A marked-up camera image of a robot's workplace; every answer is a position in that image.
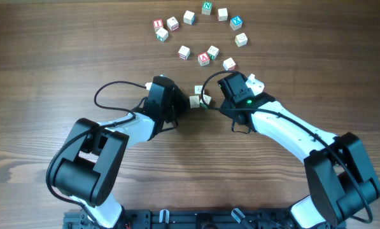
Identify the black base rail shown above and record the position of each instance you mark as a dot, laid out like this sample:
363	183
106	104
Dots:
261	219

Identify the wooden block blue E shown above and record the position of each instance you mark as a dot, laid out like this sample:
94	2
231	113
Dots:
189	17

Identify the plain wooden picture block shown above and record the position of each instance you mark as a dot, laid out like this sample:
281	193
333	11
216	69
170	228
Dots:
222	14

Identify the wooden block green side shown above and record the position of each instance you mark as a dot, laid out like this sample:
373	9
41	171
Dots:
213	52

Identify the wooden block red A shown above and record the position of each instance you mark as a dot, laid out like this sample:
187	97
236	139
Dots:
203	59

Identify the wooden block teal butterfly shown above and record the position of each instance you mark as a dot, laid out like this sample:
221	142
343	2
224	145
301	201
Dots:
162	34

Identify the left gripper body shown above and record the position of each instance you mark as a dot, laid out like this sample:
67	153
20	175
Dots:
179	102

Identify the wooden block yellow side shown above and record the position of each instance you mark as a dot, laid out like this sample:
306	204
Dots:
205	101

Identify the wooden block red I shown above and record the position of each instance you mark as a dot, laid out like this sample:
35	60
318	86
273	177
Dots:
158	24

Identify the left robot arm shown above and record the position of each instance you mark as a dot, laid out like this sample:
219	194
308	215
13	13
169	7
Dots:
84	170

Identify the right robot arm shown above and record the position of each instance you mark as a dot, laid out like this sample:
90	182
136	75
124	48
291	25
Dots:
341	178

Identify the wooden block red M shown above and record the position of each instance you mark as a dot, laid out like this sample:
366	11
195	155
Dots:
229	64

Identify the wooden block blue X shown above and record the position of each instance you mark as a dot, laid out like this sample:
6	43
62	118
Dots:
236	23

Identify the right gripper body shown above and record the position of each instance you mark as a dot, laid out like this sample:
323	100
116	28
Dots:
233	113

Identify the wooden block number 3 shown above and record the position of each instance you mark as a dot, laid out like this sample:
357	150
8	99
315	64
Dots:
241	39

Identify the wooden block red Q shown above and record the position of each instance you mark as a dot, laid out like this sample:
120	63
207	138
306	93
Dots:
198	89

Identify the wooden block green N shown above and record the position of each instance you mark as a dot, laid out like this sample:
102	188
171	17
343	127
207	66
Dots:
207	7

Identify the wooden block letter Z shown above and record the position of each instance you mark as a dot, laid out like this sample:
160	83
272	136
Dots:
184	52

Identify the wooden block blue side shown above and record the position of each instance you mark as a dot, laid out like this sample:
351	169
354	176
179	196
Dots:
194	101

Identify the wooden block red 6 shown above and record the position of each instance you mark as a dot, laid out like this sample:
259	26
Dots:
172	24

